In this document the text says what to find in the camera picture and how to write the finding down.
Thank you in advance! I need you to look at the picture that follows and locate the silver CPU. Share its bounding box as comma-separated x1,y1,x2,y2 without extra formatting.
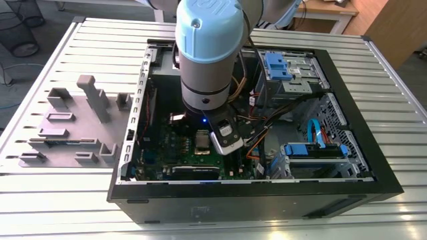
194,129,210,149

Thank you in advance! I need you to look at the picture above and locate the grey power supply unit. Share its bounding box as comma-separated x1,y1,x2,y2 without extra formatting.
149,51,184,118

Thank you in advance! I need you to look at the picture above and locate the green motherboard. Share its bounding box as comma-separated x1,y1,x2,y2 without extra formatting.
132,116,258,181

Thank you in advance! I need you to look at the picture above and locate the black graphics card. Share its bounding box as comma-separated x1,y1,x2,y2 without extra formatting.
169,165,221,181

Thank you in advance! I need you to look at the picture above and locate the blue empty disk carrier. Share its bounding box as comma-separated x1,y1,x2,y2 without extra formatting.
266,155,288,180

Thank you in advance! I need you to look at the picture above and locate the grey parts rack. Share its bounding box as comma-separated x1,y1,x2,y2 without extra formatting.
17,74,134,169

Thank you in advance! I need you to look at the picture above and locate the metal drive cage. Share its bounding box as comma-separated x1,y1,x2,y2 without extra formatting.
254,51,330,108

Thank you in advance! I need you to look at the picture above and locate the hard disk in blue carrier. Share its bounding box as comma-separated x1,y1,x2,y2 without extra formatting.
281,142,349,160

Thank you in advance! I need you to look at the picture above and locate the blue plastic drive latch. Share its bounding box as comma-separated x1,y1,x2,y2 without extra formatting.
264,52,288,81

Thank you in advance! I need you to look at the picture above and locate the black PC case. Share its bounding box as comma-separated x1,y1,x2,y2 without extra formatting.
105,37,405,225

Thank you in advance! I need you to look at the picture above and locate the green RAM stick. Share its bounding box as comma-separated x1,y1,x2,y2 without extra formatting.
43,139,82,146

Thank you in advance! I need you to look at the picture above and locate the metal disk bay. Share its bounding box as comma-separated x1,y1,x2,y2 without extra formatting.
265,142,362,181

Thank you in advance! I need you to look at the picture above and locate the black mesh waste basket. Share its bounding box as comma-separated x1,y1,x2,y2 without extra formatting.
0,11,39,58
7,0,46,28

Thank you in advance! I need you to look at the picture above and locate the wooden cabinet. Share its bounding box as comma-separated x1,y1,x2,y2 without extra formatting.
341,0,427,71

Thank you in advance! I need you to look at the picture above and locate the office chair wheel base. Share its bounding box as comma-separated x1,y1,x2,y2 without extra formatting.
412,44,427,61

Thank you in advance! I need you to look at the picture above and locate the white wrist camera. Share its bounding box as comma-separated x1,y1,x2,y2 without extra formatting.
208,119,245,156

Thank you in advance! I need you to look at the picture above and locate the yellow wire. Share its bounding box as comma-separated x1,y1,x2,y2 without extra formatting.
230,76,248,100

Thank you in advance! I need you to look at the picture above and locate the orange wire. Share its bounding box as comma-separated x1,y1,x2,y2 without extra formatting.
245,138,268,161

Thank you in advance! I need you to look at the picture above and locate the thick black cable bundle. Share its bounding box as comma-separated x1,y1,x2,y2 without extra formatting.
248,91,326,147

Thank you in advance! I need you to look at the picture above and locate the blue flat data wire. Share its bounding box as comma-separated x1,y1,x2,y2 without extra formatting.
305,118,329,150

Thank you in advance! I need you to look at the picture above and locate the wooden desk white frame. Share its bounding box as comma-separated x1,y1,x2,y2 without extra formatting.
152,0,360,35

